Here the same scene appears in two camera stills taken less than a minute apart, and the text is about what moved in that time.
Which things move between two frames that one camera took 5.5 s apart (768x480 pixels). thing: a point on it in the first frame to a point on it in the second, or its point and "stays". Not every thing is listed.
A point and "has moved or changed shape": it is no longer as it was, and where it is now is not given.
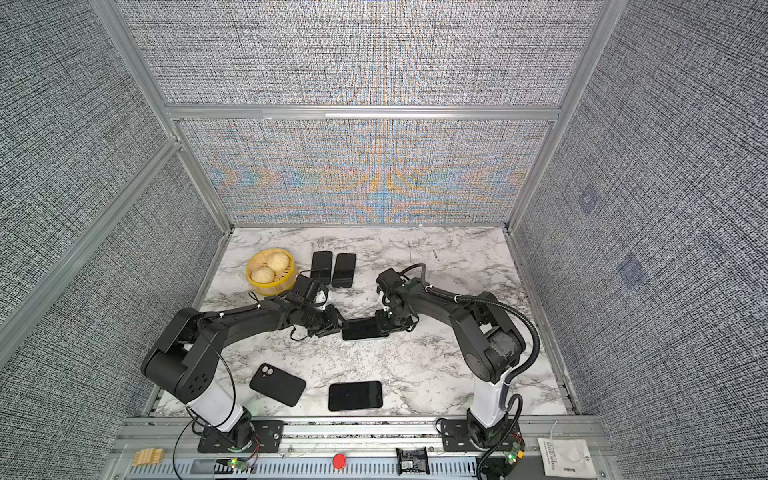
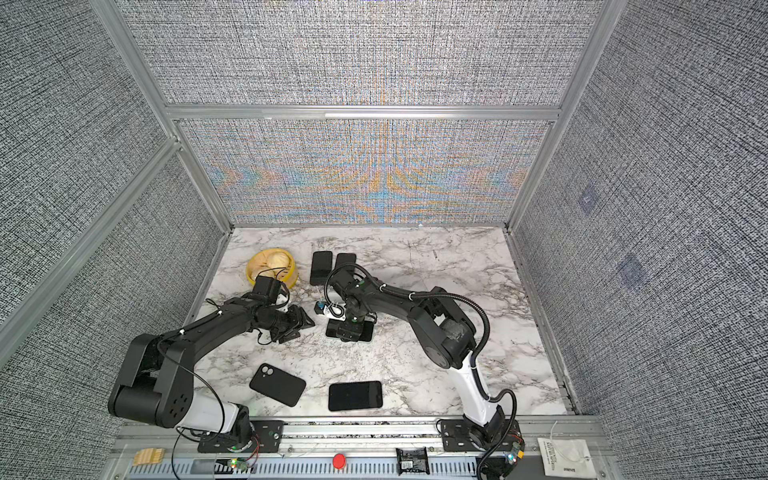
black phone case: [322, 266] stays
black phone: [362, 328] has moved or changed shape
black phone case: [277, 384] stays
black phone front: [355, 395] stays
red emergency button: [339, 460] stays
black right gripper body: [391, 322] to [353, 323]
